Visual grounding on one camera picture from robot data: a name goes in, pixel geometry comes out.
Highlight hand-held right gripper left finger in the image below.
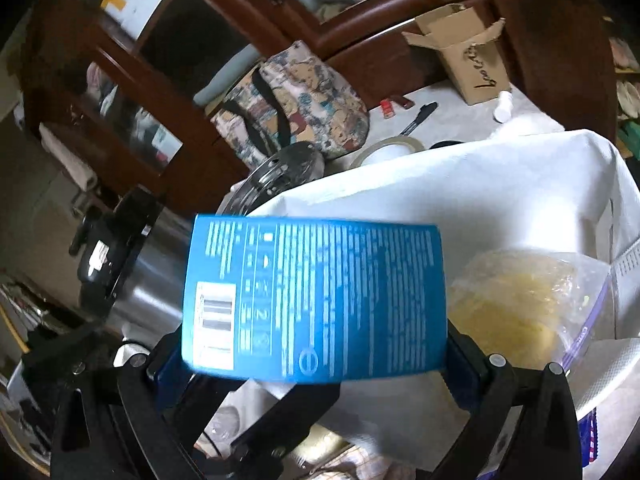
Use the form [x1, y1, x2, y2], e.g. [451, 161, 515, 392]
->
[50, 330, 221, 480]

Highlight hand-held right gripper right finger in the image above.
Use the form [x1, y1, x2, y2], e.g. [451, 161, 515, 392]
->
[430, 320, 583, 480]

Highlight blue printed carton box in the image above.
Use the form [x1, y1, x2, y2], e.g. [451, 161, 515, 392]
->
[181, 214, 448, 386]

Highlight large white fabric bag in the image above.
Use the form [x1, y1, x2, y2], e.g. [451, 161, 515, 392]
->
[220, 129, 640, 471]

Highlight clear zip bag yellow contents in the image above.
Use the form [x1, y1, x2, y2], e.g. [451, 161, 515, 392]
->
[445, 250, 626, 376]

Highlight stainless steel pot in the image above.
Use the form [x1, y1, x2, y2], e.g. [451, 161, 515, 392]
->
[70, 185, 201, 351]

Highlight glass pot lid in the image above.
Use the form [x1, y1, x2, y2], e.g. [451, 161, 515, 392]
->
[217, 141, 326, 217]

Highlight clear packing tape roll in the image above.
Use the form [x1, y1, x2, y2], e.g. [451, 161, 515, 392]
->
[350, 136, 426, 170]

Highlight black marker pen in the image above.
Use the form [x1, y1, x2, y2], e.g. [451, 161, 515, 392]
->
[399, 101, 439, 136]

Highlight small white plastic bottle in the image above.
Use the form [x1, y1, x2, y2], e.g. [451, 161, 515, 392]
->
[492, 90, 515, 123]

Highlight grey folded cloth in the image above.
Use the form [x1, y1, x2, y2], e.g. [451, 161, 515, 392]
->
[194, 44, 262, 107]

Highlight patterned fabric handbag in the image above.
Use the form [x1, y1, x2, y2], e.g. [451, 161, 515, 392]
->
[209, 40, 371, 161]

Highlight open brown cardboard box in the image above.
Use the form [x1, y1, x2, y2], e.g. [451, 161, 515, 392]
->
[401, 4, 512, 106]

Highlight white and yellow box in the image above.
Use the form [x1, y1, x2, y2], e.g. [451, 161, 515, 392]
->
[100, 0, 168, 41]

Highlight dark wooden glass cabinet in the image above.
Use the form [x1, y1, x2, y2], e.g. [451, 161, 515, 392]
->
[20, 0, 618, 221]

